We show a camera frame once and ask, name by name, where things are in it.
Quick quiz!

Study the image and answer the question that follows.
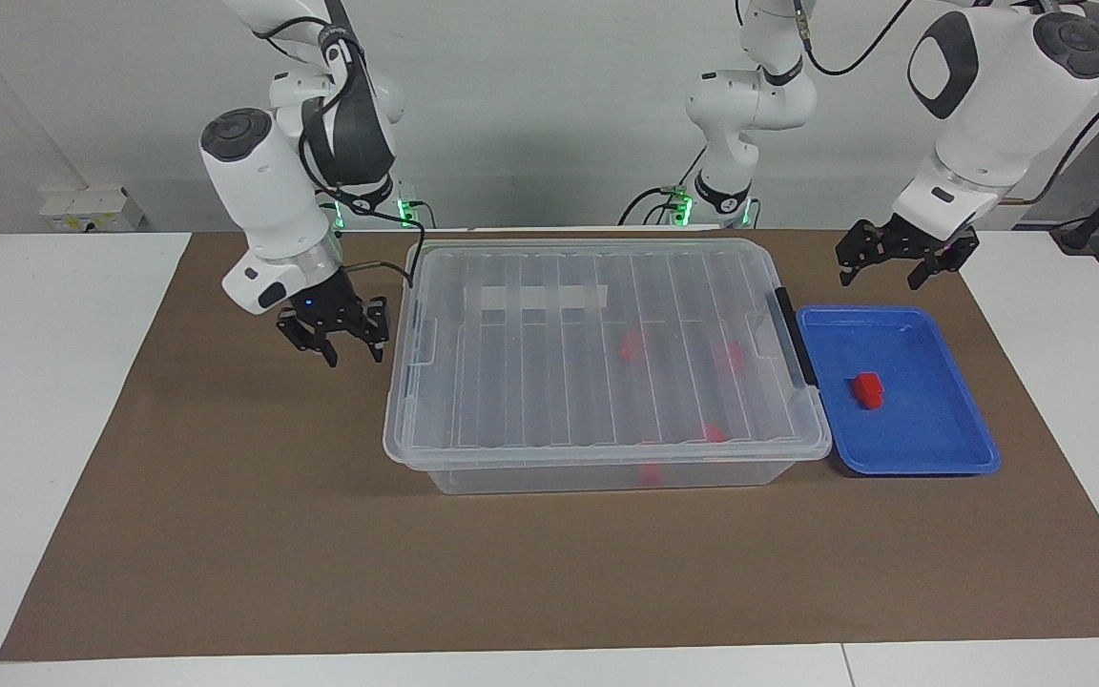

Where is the white power strip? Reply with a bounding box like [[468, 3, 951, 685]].
[[39, 186, 145, 233]]

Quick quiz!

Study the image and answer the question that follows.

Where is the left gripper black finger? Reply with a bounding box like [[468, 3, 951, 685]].
[[907, 231, 981, 291], [837, 219, 887, 286]]

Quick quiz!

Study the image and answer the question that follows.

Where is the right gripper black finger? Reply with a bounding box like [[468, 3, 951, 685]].
[[350, 297, 391, 364], [275, 316, 339, 369]]

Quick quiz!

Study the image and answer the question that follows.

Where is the blue plastic tray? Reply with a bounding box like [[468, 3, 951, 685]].
[[795, 304, 1003, 477]]

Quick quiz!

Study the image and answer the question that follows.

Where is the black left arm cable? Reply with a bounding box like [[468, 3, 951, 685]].
[[793, 0, 1099, 206]]

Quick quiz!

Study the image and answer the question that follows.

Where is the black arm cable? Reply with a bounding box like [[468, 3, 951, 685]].
[[254, 14, 426, 289], [793, 0, 1099, 206]]

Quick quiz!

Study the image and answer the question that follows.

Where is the black base cable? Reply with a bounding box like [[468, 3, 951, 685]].
[[618, 148, 708, 227]]

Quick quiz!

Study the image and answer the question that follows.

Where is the clear ribbed plastic lid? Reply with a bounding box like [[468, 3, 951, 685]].
[[383, 237, 833, 470]]

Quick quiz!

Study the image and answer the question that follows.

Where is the white tape strip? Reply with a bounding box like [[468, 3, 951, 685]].
[[466, 284, 605, 314]]

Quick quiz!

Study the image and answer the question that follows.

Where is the brown table mat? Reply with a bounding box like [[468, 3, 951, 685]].
[[0, 229, 1099, 661]]

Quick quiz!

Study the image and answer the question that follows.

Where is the clear plastic storage box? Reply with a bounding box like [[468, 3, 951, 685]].
[[387, 239, 834, 495]]

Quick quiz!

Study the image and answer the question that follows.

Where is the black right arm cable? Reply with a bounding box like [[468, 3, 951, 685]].
[[254, 14, 426, 289]]

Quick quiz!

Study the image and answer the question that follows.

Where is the black box latch handle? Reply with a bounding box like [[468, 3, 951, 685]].
[[765, 286, 819, 389]]

